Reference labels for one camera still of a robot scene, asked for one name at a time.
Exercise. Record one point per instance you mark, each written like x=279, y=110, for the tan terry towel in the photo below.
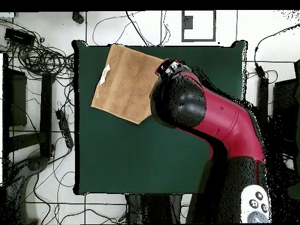
x=129, y=89

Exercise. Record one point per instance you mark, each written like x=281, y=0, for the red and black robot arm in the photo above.
x=222, y=117

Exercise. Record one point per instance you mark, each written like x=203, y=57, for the dark green table cloth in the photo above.
x=140, y=159

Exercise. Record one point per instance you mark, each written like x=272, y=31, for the small black round device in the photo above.
x=78, y=18

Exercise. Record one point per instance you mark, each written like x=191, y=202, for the black power strip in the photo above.
x=64, y=126

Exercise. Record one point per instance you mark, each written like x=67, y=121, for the black adapter box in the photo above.
x=18, y=37

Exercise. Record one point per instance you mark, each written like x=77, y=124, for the dark grey stand base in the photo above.
x=35, y=164

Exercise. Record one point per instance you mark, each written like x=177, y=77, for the grey square frame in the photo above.
x=187, y=22

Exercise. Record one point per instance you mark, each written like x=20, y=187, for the black frame stand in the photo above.
x=45, y=112
x=281, y=98

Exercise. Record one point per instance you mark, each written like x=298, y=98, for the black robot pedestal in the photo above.
x=152, y=208

